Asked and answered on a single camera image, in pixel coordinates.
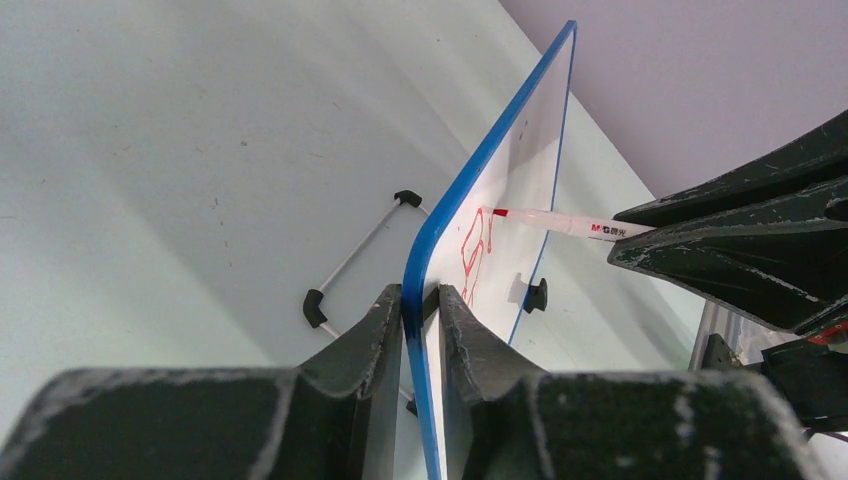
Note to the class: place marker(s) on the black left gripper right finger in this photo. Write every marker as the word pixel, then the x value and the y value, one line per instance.
pixel 507 418

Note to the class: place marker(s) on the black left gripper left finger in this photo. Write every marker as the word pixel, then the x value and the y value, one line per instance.
pixel 331 417

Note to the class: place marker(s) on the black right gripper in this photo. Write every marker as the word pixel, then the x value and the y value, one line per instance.
pixel 781 263

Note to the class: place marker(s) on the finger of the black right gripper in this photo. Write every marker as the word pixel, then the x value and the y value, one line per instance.
pixel 818 156

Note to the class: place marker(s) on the red whiteboard marker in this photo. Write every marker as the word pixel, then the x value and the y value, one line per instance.
pixel 574 225

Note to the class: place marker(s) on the black left whiteboard stand foot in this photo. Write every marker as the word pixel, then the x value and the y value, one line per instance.
pixel 536 298

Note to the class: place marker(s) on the white blue-framed whiteboard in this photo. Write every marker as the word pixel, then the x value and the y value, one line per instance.
pixel 488 259

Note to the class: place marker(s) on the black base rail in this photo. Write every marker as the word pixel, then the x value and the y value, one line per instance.
pixel 724 339

